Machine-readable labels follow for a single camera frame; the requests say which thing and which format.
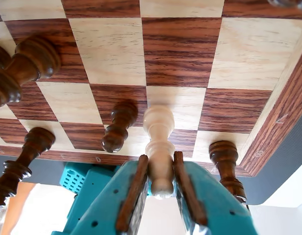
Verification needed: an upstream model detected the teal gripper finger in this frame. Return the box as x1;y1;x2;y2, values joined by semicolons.
174;151;259;235
72;154;150;235

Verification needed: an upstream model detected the light wooden pawn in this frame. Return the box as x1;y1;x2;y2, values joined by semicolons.
143;105;176;199

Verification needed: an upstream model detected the dark wooden rook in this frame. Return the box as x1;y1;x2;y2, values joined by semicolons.
208;140;248;203

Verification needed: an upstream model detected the dark wooden pawn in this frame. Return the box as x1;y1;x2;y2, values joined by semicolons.
101;101;139;153
0;43;12;71

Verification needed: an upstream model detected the orange wooden furniture leg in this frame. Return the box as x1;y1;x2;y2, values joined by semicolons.
3;182;37;235

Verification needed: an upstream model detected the dark wooden king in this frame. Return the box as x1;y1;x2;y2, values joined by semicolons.
0;126;56;213

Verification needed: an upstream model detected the wooden chessboard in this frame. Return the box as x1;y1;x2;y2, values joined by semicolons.
0;0;302;177

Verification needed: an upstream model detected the dark wooden queen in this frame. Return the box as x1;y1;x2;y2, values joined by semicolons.
0;35;62;118

